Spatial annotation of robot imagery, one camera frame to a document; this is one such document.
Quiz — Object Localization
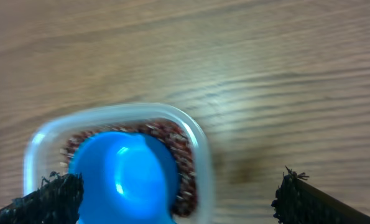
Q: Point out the blue plastic measuring scoop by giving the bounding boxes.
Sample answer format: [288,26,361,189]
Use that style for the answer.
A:
[68,132,180,224]

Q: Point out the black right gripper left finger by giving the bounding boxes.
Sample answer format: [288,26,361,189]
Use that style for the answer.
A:
[0,171,84,224]

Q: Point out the clear plastic food container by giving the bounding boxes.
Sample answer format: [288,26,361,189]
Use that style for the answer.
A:
[23,103,215,224]

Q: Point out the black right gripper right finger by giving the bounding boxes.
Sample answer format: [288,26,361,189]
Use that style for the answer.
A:
[271,168,370,224]

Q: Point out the red adzuki beans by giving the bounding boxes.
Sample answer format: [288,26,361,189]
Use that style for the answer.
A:
[60,119,198,218]

